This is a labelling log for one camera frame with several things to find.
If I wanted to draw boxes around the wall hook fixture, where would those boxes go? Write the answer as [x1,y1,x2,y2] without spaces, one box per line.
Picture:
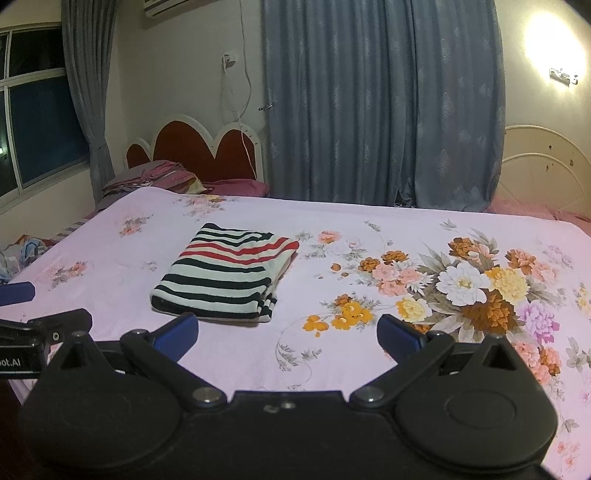
[549,67,579,86]

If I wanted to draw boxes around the window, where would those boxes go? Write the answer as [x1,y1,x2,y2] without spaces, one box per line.
[0,28,89,200]

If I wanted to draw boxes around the plain pink bedsheet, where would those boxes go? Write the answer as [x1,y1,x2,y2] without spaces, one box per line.
[483,194,591,228]

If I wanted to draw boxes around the white air conditioner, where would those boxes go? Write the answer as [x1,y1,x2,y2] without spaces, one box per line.
[142,0,186,18]

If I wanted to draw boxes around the blue patterned cloth pile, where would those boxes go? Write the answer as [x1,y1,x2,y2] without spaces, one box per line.
[0,233,52,285]

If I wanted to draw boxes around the wide blue-grey curtain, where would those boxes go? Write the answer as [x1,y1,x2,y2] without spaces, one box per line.
[260,0,507,214]

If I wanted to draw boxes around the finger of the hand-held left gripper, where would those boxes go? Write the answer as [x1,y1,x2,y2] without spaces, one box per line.
[26,308,94,346]
[0,281,37,307]

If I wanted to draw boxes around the pink floral bedsheet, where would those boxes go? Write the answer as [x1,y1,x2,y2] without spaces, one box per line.
[0,186,591,480]

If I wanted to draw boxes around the narrow blue-grey curtain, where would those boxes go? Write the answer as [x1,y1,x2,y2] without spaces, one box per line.
[62,0,117,205]

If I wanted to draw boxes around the black white red striped shirt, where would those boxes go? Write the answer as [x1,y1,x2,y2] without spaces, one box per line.
[150,222,301,324]

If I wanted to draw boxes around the folded purple blanket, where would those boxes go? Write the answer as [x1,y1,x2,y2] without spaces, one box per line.
[102,160,206,205]

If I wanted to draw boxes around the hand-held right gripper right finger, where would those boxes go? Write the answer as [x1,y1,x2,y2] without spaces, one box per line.
[349,314,533,409]

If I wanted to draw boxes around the purple pillow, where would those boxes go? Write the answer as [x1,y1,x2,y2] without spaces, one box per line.
[201,178,271,199]

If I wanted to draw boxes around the cream round headboard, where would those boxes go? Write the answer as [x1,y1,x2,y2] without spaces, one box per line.
[501,124,591,214]

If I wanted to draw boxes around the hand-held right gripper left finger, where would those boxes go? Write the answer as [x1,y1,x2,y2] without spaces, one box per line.
[55,312,228,409]

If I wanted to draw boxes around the white cable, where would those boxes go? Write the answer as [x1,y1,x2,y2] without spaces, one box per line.
[221,0,260,178]

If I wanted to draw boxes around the red heart-shaped headboard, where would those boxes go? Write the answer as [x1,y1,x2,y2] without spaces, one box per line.
[126,114,266,184]

